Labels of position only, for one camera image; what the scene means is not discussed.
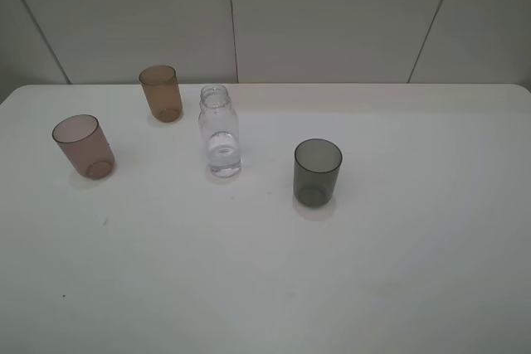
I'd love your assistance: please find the clear plastic water bottle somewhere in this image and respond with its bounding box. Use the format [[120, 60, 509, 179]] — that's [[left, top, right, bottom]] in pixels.
[[198, 84, 241, 178]]

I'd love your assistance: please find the grey translucent plastic cup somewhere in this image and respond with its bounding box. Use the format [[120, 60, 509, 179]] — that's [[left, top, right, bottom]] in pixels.
[[293, 138, 343, 208]]

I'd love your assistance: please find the amber translucent plastic cup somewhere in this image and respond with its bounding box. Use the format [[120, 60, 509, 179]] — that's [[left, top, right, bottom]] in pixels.
[[139, 65, 183, 123]]

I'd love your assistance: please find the pink translucent plastic cup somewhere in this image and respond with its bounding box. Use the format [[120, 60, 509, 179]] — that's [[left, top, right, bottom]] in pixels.
[[51, 114, 115, 180]]

